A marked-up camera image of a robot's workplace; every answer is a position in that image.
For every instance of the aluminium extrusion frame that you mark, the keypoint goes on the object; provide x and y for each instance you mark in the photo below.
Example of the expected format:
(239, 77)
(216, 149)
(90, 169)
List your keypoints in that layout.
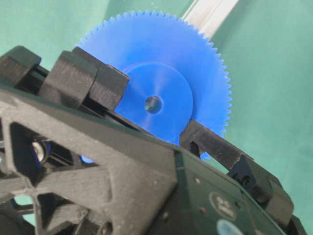
(208, 15)

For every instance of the blue plastic gear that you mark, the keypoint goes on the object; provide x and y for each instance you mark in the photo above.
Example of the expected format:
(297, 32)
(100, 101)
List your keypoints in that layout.
(176, 75)

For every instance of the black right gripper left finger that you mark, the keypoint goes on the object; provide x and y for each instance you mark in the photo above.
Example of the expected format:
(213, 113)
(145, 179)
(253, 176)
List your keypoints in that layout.
(77, 75)

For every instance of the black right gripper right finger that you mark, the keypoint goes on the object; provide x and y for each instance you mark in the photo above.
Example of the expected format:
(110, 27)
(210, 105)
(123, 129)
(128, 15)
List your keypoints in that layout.
(262, 186)

